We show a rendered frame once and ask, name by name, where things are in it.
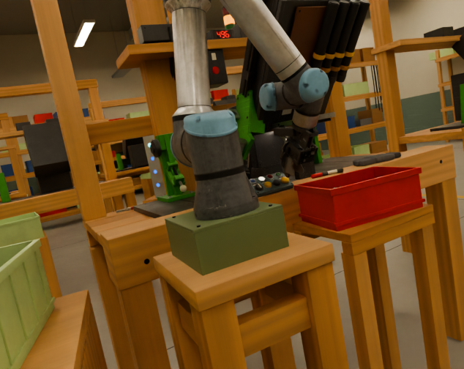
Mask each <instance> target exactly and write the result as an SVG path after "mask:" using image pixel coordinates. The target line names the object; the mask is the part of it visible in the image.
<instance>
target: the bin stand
mask: <svg viewBox="0 0 464 369"><path fill-rule="evenodd" d="M433 223H435V217H434V212H433V205H432V204H423V207H421V208H418V209H413V210H411V211H407V212H403V213H400V214H398V215H393V216H390V217H386V218H383V219H380V220H376V221H372V222H370V223H365V224H363V225H358V226H355V227H353V228H348V229H345V230H342V231H333V230H330V229H327V228H323V227H320V226H318V225H313V224H311V223H306V222H304V221H299V222H297V223H293V230H294V233H295V234H298V235H302V236H307V237H309V238H313V239H315V238H318V237H320V236H322V237H326V238H330V239H336V240H339V241H342V247H343V252H342V253H341V256H342V260H343V269H344V275H345V283H346V288H347V293H348V302H349V307H350V312H351V321H352V326H353V335H354V340H355V345H356V353H357V359H358V363H359V369H402V365H401V360H400V350H399V345H398V339H397V330H396V324H395V319H394V309H393V304H392V293H391V288H390V282H389V273H388V267H387V262H386V252H385V247H384V244H385V243H387V242H390V241H392V240H394V239H397V238H399V237H402V236H405V235H406V234H410V239H411V249H412V256H413V261H414V271H415V278H416V288H417V294H418V300H419V310H420V316H421V322H422V332H423V338H424V348H425V354H426V360H427V369H451V368H450V361H449V350H448V344H447V338H446V327H445V321H444V309H443V303H442V297H441V286H440V280H439V274H438V262H437V256H436V250H435V239H434V233H433Z"/></svg>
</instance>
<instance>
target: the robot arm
mask: <svg viewBox="0 0 464 369"><path fill-rule="evenodd" d="M220 2H221V3H222V5H223V6H224V7H225V8H226V10H227V11H228V12H229V14H230V15H231V17H232V18H233V19H234V20H235V21H236V23H237V24H238V25H239V27H240V28H241V29H242V31H243V32H244V33H245V34H246V36H247V37H248V39H249V40H250V41H251V43H252V44H253V45H254V46H255V48H256V49H257V50H258V52H259V53H260V54H261V55H262V57H263V58H264V59H265V61H266V62H267V63H268V65H269V66H270V67H271V68H272V70H273V71H274V73H275V74H276V75H277V77H278V78H279V79H280V80H281V81H280V82H277V83H273V82H271V83H265V84H264V85H262V87H261V89H260V92H259V100H260V104H261V107H262V108H263V109H264V110H265V111H278V110H286V109H294V112H293V118H292V121H293V122H292V127H286V126H284V125H280V126H279V127H276V128H274V135H278V136H282V137H283V136H289V138H287V140H286V141H285V142H284V145H283V148H282V150H281V153H280V164H281V166H282V170H283V173H284V174H285V176H286V177H287V178H288V177H290V176H294V175H295V171H296V172H298V173H300V174H303V173H304V169H303V167H302V164H303V163H308V162H312V161H315V157H316V155H317V151H318V147H317V146H316V145H315V144H314V143H313V138H314V136H317V135H318V133H319V132H318V131H317V130H316V129H315V126H316V125H317V123H318V117H319V115H320V112H321V107H322V105H323V99H324V97H325V95H326V93H327V92H328V89H329V79H328V76H327V74H326V73H325V72H324V71H323V70H321V69H319V68H311V67H310V66H309V64H308V63H307V62H306V61H305V59H304V58H303V56H302V55H301V54H300V52H299V51H298V50H297V48H296V46H295V45H294V44H293V43H292V41H291V40H290V38H289V37H288V35H287V34H286V33H285V32H284V30H283V29H282V27H281V26H280V24H279V23H278V22H277V20H276V19H275V18H274V16H273V15H272V14H271V12H270V11H269V9H268V8H267V6H266V5H265V4H264V3H263V1H262V0H220ZM210 7H211V0H165V8H166V10H167V11H169V12H170V13H171V16H172V27H173V49H174V61H175V72H176V94H177V105H178V109H177V111H176V112H175V113H174V115H172V120H173V134H172V136H171V151H172V154H173V156H174V157H175V158H176V159H177V160H178V161H179V162H180V163H181V164H183V165H185V166H187V167H190V168H193V172H194V176H195V183H196V188H195V200H194V207H193V210H194V214H195V219H196V220H219V219H224V218H228V217H235V216H238V215H243V214H245V213H248V212H251V211H253V210H255V209H257V208H258V207H259V206H260V205H259V201H258V196H257V194H256V192H255V191H254V189H253V187H252V185H251V183H250V181H249V179H248V178H247V175H246V172H245V168H244V161H243V157H242V149H241V145H240V141H239V134H238V129H237V128H238V124H237V122H236V119H235V116H234V113H233V112H232V111H229V110H221V111H214V110H213V109H212V107H211V97H210V85H209V60H208V48H207V35H206V12H207V11H208V10H209V8H210Z"/></svg>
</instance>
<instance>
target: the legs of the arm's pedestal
mask: <svg viewBox="0 0 464 369"><path fill-rule="evenodd" d="M159 277H160V284H161V287H162V293H163V297H164V300H165V307H166V310H167V314H168V320H169V324H170V328H171V334H172V338H173V344H174V348H175V351H176V358H177V361H178V365H179V369H247V364H246V360H245V357H248V356H250V355H251V354H254V353H256V352H258V351H261V355H262V360H263V366H264V369H296V363H295V359H294V355H293V347H292V342H291V336H293V335H295V334H297V333H301V337H302V344H303V349H304V357H305V361H306V366H307V369H349V366H348V357H347V352H346V347H345V338H344V334H343V325H342V320H341V315H340V306H339V302H338V297H337V288H336V283H335V279H334V270H333V265H332V262H329V263H327V264H324V265H322V266H318V267H316V268H314V269H311V270H308V271H306V272H303V273H301V274H298V275H295V276H293V277H290V278H287V279H285V280H282V281H280V282H277V283H274V284H272V285H270V286H267V287H264V288H261V289H258V290H257V291H253V292H251V293H248V294H245V295H243V296H241V297H237V298H235V299H232V300H230V301H227V302H224V303H222V304H220V305H217V306H214V307H211V308H209V309H207V310H203V311H201V312H198V311H197V310H196V309H195V308H194V307H193V306H192V305H191V304H190V303H189V302H188V301H187V300H186V299H185V298H184V297H183V296H182V295H181V294H180V293H179V292H178V291H176V290H175V289H174V288H173V287H172V286H171V285H170V284H169V283H168V282H167V281H166V280H165V279H164V278H162V277H161V276H160V275H159ZM250 297H251V301H252V308H253V310H251V311H248V312H246V313H243V314H241V315H239V316H237V315H236V308H235V304H236V303H237V302H241V301H243V300H245V299H249V298H250Z"/></svg>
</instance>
